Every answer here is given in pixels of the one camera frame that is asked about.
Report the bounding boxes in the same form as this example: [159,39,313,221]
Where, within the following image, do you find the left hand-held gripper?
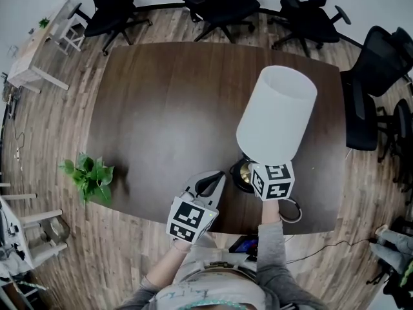
[165,170,227,246]

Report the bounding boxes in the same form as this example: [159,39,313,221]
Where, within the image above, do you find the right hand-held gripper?
[247,161,296,203]

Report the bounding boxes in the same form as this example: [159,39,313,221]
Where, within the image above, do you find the white table lamp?
[229,64,319,195]

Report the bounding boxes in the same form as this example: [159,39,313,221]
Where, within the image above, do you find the person's right forearm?
[256,200,288,284]

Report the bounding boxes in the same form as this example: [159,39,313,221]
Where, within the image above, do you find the person's left forearm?
[141,239,194,287]

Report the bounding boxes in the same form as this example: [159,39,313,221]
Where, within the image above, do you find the dark brown conference table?
[86,42,348,235]

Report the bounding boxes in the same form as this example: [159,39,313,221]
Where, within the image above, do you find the black waist device blue screen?
[228,236,259,263]

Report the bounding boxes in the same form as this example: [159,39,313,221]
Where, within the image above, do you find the person's clothed torso and legs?
[116,231,330,310]

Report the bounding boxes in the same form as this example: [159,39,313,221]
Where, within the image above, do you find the black office chair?
[179,0,262,44]
[267,0,352,58]
[340,25,413,152]
[376,98,413,187]
[66,0,153,57]

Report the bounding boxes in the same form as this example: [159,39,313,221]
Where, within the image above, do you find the green plant in white pot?
[58,152,116,206]

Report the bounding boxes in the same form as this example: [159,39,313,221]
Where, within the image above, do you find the pale plastic bag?
[41,217,71,242]

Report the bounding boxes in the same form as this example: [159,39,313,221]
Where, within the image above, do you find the white cluttered worktable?
[0,195,35,277]

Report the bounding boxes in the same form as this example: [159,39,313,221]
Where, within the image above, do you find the white cross-braced stool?
[48,11,88,56]

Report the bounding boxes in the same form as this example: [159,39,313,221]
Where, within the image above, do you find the light wooden side table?
[6,0,86,95]

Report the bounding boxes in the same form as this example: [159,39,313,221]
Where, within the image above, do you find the teal bead necklace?
[180,298,249,310]

